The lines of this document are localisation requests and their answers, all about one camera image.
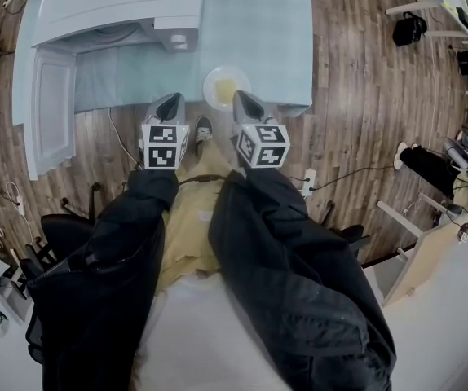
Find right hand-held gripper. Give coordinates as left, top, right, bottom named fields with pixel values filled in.
left=230, top=90, right=292, bottom=170

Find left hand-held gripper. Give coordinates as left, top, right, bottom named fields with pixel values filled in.
left=139, top=91, right=191, bottom=172

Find white plate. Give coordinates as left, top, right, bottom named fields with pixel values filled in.
left=202, top=65, right=253, bottom=112

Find white microwave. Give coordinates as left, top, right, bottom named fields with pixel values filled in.
left=22, top=0, right=207, bottom=182

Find person's right forearm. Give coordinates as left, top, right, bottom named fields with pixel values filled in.
left=207, top=168, right=398, bottom=391

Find person's left forearm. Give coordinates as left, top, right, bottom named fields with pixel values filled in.
left=25, top=169, right=180, bottom=391

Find person's black shoe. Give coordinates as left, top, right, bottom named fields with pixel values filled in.
left=195, top=115, right=214, bottom=158

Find table with light blue cloth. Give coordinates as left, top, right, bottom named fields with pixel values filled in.
left=11, top=0, right=315, bottom=118

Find white power strip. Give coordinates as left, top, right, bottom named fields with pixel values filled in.
left=4, top=181, right=28, bottom=216
left=301, top=168, right=316, bottom=198

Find person's yellow trousers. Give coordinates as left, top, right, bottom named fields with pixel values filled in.
left=156, top=140, right=235, bottom=297

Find black bag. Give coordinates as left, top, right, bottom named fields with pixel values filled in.
left=392, top=11, right=427, bottom=47

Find person's white shirt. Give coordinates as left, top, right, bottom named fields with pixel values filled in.
left=134, top=273, right=292, bottom=391

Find white power cable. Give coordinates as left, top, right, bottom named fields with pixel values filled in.
left=107, top=106, right=145, bottom=170

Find black cable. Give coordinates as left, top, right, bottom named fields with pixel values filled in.
left=309, top=164, right=398, bottom=190

